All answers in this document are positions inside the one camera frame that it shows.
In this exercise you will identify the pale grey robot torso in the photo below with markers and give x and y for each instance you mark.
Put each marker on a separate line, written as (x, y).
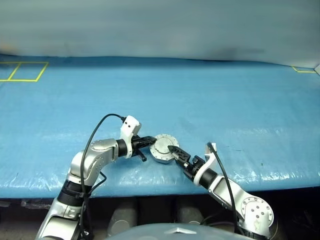
(172, 232)

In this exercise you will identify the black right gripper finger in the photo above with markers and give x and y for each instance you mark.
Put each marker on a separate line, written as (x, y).
(180, 153)
(184, 166)

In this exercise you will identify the grey rounded shape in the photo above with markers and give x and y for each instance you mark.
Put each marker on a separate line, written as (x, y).
(188, 212)
(122, 217)

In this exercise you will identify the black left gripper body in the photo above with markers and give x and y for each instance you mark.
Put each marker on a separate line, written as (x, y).
(136, 146)

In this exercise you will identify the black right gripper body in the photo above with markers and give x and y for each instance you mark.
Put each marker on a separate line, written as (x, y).
(194, 168)

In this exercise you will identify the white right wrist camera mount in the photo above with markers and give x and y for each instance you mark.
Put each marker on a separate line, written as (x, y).
(211, 162)

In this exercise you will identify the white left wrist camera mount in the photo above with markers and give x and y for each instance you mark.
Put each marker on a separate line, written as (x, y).
(131, 125)

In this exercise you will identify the silver motor housing lid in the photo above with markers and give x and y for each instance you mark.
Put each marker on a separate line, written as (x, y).
(163, 147)

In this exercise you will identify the silver motor housing copper coils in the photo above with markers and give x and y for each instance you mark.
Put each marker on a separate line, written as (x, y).
(162, 160)

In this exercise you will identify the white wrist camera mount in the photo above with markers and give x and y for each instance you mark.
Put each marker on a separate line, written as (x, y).
(211, 162)
(131, 125)

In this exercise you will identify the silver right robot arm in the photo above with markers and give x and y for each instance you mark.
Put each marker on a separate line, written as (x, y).
(225, 187)

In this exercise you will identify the blue plastic table cover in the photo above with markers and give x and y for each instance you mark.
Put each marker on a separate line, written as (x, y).
(160, 95)

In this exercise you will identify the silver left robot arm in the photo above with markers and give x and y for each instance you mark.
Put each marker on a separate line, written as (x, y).
(100, 155)

